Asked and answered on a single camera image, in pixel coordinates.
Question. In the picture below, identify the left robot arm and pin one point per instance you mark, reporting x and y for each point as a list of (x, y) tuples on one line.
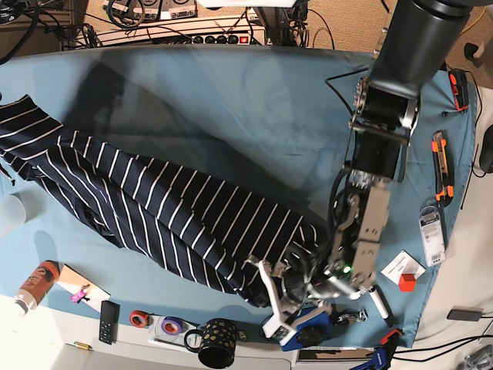
[(411, 49)]

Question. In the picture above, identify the tan cardboard sheet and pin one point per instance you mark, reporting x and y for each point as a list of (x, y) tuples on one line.
[(81, 290)]

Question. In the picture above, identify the white card packet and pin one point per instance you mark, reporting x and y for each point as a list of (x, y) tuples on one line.
[(403, 263)]

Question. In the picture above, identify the black remote control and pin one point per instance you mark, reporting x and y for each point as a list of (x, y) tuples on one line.
[(108, 321)]

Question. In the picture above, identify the black computer mouse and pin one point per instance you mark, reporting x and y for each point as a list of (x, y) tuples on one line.
[(486, 155)]

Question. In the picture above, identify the translucent white plastic cup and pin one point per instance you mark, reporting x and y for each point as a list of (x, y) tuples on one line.
[(13, 214)]

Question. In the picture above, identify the orange black clamp tool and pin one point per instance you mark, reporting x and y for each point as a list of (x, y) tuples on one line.
[(459, 88)]

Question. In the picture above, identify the red tape roll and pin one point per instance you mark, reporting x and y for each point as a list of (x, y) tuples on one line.
[(139, 319)]

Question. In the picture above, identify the clear plastic blister pack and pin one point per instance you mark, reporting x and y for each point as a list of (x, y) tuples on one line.
[(432, 235)]

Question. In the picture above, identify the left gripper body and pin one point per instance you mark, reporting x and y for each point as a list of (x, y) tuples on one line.
[(287, 284)]

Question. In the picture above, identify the orange black utility knife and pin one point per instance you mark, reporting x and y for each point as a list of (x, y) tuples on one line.
[(444, 181)]

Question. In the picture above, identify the black mug gold dots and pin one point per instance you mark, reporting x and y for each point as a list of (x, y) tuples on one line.
[(214, 343)]

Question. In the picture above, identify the metal carabiner keyring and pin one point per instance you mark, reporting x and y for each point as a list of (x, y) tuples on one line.
[(348, 317)]

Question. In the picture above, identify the orange brown bottle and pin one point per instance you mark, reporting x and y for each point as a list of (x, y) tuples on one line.
[(36, 287)]

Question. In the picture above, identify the navy white striped t-shirt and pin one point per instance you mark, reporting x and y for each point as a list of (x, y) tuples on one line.
[(194, 225)]

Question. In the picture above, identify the black power adapter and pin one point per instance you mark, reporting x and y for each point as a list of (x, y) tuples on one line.
[(465, 314)]

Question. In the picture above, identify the blue orange bottom clamp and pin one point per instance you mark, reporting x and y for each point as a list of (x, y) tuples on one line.
[(382, 355)]

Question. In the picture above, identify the blue box black knob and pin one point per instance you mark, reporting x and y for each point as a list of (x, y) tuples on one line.
[(311, 327)]

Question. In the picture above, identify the purple tape roll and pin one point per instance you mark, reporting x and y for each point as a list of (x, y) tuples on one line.
[(172, 326)]

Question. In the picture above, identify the white black marker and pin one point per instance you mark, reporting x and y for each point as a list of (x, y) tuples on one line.
[(381, 307)]

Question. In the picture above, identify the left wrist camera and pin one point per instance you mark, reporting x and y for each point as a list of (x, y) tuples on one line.
[(276, 328)]

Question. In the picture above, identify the light blue table cloth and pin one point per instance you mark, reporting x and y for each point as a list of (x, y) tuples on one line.
[(270, 120)]

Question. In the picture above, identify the red small cube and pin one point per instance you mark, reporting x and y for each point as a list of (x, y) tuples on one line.
[(407, 282)]

